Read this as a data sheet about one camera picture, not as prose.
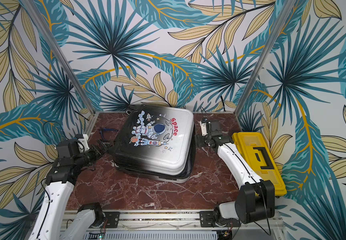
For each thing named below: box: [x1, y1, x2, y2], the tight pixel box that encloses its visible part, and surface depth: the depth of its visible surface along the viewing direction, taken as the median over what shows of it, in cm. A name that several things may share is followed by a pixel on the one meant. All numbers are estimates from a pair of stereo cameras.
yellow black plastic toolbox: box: [232, 132, 288, 197], surface depth 81 cm
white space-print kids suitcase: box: [113, 105, 196, 183], surface depth 79 cm
